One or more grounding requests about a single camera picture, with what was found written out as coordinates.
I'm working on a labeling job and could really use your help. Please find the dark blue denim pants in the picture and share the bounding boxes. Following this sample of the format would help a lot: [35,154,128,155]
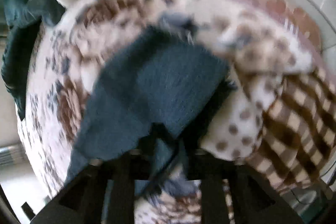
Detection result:
[64,25,232,198]

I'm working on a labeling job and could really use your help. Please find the floral cream fleece blanket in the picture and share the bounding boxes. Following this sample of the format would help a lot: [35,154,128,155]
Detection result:
[15,0,336,224]

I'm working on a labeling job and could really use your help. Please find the folded dark teal garment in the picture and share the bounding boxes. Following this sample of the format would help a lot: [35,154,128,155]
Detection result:
[1,0,66,120]

